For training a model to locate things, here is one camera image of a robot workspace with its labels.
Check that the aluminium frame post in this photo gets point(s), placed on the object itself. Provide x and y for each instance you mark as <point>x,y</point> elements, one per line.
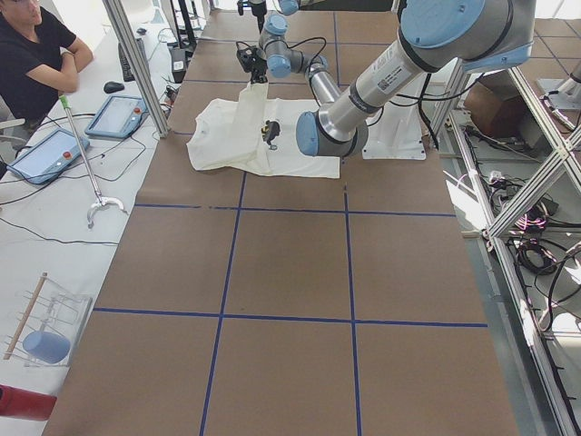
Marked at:
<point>124,33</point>

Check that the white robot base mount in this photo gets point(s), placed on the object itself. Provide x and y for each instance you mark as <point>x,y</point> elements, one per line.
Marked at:
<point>397,134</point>

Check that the aluminium frame right side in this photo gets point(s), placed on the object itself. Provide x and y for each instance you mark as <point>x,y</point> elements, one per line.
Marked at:
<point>522,210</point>

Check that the near blue teach pendant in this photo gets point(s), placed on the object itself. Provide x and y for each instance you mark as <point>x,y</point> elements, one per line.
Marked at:
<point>47,159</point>

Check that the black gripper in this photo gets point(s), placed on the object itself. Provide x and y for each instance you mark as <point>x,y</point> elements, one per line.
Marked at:
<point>259,67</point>

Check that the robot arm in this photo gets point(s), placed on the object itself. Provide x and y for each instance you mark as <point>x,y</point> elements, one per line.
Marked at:
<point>274,57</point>
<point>487,36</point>

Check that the clear acrylic rack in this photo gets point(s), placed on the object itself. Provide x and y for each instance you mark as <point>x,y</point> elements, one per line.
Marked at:
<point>49,307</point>

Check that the metal reacher grabber tool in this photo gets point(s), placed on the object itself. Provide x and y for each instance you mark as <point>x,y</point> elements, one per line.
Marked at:
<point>101,202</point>

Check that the blue teach pendant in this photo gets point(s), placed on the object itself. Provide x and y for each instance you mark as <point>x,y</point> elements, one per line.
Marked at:
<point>47,159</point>
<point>118,118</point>

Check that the red cylinder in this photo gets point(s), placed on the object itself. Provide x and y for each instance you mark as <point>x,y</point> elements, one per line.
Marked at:
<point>27,405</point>

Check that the cream long-sleeve cat shirt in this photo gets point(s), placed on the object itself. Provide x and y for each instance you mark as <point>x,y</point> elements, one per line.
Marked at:
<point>257,135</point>

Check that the black computer mouse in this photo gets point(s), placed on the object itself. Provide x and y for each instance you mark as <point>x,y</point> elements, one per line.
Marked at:
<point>113,87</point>

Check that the far blue teach pendant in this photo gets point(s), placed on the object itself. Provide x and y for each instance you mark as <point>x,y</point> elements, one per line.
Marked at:
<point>118,118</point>

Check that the black keyboard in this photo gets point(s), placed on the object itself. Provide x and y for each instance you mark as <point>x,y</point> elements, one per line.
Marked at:
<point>124,62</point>

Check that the brown cardboard box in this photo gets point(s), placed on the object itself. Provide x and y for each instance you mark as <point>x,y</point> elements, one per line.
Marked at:
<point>495,105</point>

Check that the blue cup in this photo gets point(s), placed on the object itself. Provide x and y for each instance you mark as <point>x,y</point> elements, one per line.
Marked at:
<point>47,346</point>

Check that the person in black shirt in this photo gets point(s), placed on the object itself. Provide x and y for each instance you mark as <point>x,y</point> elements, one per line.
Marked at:
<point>40,60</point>

